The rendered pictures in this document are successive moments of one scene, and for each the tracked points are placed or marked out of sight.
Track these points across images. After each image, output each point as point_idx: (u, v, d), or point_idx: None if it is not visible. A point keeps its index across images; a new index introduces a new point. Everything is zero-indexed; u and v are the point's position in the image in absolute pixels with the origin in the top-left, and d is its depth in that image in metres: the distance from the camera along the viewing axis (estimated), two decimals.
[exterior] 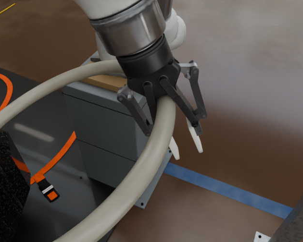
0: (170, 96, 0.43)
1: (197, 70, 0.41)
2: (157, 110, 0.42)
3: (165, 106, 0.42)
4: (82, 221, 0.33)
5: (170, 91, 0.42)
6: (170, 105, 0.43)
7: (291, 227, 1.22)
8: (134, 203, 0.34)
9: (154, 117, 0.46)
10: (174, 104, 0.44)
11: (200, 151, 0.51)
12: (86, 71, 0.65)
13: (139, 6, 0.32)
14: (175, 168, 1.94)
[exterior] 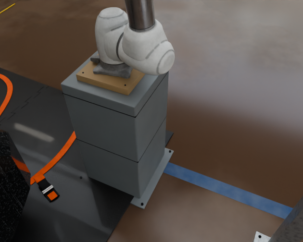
0: None
1: None
2: None
3: None
4: None
5: None
6: None
7: (291, 227, 1.22)
8: None
9: None
10: None
11: None
12: None
13: None
14: (175, 168, 1.94)
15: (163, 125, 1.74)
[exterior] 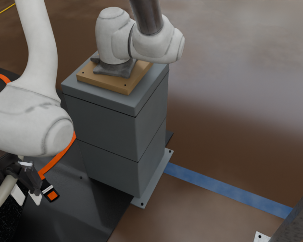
0: (14, 177, 0.72)
1: (30, 169, 0.70)
2: (1, 185, 0.70)
3: (6, 183, 0.70)
4: None
5: (13, 175, 0.71)
6: (9, 183, 0.71)
7: (291, 227, 1.22)
8: None
9: None
10: (14, 182, 0.72)
11: (37, 204, 0.81)
12: None
13: None
14: (175, 168, 1.94)
15: (163, 125, 1.74)
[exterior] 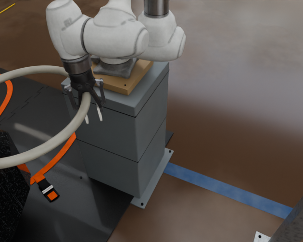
0: (90, 92, 0.96)
1: (103, 83, 0.95)
2: (82, 99, 0.94)
3: (86, 97, 0.94)
4: (48, 139, 0.82)
5: (90, 90, 0.95)
6: (88, 97, 0.94)
7: (291, 227, 1.22)
8: (70, 135, 0.85)
9: (80, 101, 0.98)
10: (90, 97, 0.96)
11: (101, 120, 1.06)
12: (38, 70, 1.10)
13: (83, 57, 0.84)
14: (175, 168, 1.94)
15: (163, 125, 1.74)
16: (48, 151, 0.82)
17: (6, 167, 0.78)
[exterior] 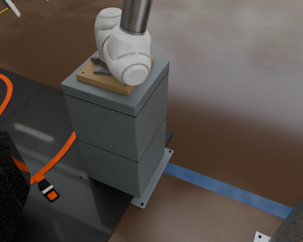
0: None
1: None
2: None
3: None
4: None
5: None
6: None
7: (291, 227, 1.22)
8: None
9: None
10: None
11: None
12: None
13: None
14: (175, 168, 1.94)
15: (163, 125, 1.74)
16: None
17: None
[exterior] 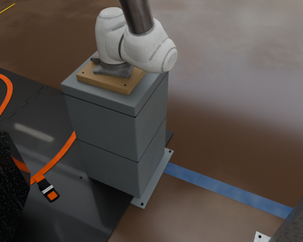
0: None
1: None
2: None
3: None
4: None
5: None
6: None
7: (291, 227, 1.22)
8: None
9: None
10: None
11: None
12: None
13: None
14: (175, 168, 1.94)
15: (163, 125, 1.74)
16: None
17: None
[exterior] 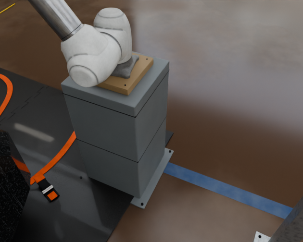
0: None
1: None
2: None
3: None
4: None
5: None
6: None
7: (291, 227, 1.22)
8: None
9: None
10: None
11: None
12: None
13: None
14: (175, 168, 1.94)
15: (163, 125, 1.74)
16: None
17: None
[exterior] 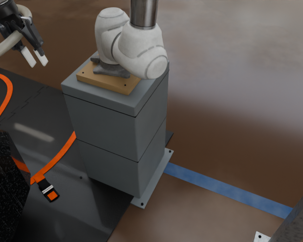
0: (18, 31, 0.90)
1: (27, 21, 0.87)
2: None
3: (26, 15, 0.97)
4: None
5: (17, 29, 0.89)
6: (28, 16, 0.98)
7: (291, 227, 1.22)
8: (12, 45, 0.89)
9: None
10: (31, 16, 0.99)
11: (43, 65, 0.99)
12: None
13: None
14: (175, 168, 1.94)
15: (163, 125, 1.74)
16: None
17: None
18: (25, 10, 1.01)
